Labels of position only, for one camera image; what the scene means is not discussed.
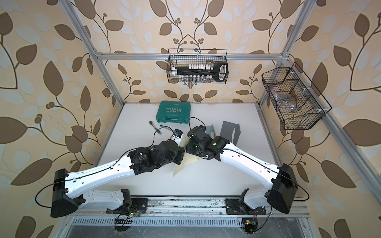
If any black wire basket back wall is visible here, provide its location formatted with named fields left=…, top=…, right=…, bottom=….
left=166, top=48, right=229, bottom=84

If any light blue envelope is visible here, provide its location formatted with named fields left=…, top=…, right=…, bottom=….
left=205, top=125, right=216, bottom=139

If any aluminium rail front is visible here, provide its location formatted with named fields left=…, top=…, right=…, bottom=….
left=63, top=195, right=311, bottom=218

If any left electronics board with wires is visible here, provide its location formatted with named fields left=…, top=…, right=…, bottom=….
left=114, top=207, right=138, bottom=232

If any black wire basket wall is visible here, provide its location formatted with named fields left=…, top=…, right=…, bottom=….
left=262, top=62, right=332, bottom=130
left=166, top=48, right=229, bottom=84

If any black socket set holder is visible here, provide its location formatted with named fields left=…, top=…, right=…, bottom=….
left=167, top=61, right=229, bottom=83

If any yellow envelope green seal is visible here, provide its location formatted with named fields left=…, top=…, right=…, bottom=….
left=170, top=135, right=183, bottom=144

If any black wire basket right wall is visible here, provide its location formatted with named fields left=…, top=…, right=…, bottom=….
left=262, top=62, right=332, bottom=130

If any clear plastic bag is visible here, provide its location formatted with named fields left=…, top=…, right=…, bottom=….
left=271, top=86, right=297, bottom=111

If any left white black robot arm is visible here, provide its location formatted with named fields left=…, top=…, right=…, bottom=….
left=50, top=140, right=186, bottom=218

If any electronics board with wires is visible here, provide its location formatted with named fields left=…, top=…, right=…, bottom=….
left=241, top=215, right=258, bottom=234
left=114, top=207, right=138, bottom=232

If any green tool case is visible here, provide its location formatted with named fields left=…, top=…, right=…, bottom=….
left=156, top=101, right=191, bottom=124

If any ratchet wrench green handle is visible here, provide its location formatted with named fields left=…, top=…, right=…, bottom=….
left=149, top=121, right=161, bottom=134

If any yellow envelope red seal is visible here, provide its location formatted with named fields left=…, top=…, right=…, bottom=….
left=173, top=152, right=198, bottom=177

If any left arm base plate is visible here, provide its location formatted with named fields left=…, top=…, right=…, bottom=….
left=106, top=189, right=148, bottom=215

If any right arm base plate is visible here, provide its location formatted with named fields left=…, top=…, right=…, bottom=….
left=224, top=188, right=267, bottom=215

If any dark grey envelope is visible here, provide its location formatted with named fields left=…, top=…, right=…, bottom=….
left=220, top=121, right=241, bottom=145

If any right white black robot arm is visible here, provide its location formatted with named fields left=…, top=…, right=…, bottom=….
left=186, top=126, right=299, bottom=214

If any right electronics board with wires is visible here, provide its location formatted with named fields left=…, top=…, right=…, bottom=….
left=241, top=215, right=258, bottom=234

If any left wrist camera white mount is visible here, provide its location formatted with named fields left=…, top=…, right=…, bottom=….
left=173, top=129, right=183, bottom=146

